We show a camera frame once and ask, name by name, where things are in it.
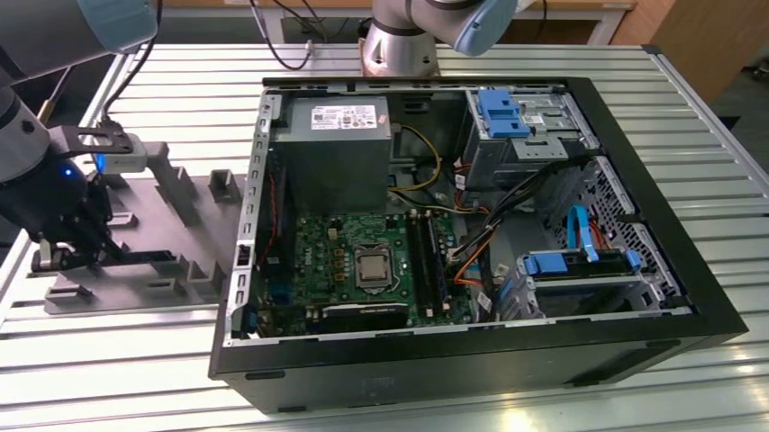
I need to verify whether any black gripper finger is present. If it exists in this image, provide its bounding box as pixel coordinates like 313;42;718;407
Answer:
70;224;130;271
29;233;78;273

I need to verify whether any black cable grey plug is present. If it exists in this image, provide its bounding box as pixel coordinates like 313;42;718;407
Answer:
248;0;317;71

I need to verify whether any green motherboard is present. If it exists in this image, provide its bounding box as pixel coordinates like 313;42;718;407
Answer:
249;211;482;337

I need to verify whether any black graphics card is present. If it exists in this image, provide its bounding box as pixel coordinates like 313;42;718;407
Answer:
304;300;408;335

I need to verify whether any silver CPU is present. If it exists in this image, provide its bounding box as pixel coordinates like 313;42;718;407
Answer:
357;256;389;283

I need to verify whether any blue drive latch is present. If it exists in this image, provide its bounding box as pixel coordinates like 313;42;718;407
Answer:
478;89;534;140

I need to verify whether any orange wire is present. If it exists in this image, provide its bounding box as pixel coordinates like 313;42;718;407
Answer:
452;224;499;287

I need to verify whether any black cable brass end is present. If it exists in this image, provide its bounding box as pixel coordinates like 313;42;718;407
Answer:
38;67;77;122

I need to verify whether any black wire bundle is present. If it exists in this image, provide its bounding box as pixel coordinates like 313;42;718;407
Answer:
479;155;587;230

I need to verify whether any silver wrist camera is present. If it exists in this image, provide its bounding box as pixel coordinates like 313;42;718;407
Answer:
50;125;149;175

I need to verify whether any yellow wire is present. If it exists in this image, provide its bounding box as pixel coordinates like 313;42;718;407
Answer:
387;124;443;206

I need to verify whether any thin red wire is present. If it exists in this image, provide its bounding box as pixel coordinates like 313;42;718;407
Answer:
268;168;283;239

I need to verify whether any wooden cabinet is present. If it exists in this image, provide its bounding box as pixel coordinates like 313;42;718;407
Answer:
611;0;769;104

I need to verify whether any silver disk bay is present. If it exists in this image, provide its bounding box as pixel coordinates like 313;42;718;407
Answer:
515;269;667;319

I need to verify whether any black open PC case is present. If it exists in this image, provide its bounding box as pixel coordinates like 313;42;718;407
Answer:
207;76;751;414

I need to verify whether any black RAM slot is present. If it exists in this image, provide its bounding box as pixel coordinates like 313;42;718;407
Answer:
404;210;439;319

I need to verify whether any grey power supply unit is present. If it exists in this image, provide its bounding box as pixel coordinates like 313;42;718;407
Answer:
268;96;395;215

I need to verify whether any silver drive cage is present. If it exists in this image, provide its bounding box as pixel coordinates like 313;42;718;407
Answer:
462;88;602;190

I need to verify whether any black CPU socket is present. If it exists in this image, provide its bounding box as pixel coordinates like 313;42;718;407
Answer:
349;242;403;294

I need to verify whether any disk with blue carrier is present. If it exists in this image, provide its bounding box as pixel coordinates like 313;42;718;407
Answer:
519;249;642;283

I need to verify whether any blue flat wire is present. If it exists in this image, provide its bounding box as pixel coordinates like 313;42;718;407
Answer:
567;204;602;263

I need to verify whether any grey parts rack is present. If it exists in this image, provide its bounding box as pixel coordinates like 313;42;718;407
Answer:
41;139;248;316

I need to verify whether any black camera cable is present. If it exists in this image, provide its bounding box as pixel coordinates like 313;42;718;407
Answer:
98;0;167;131

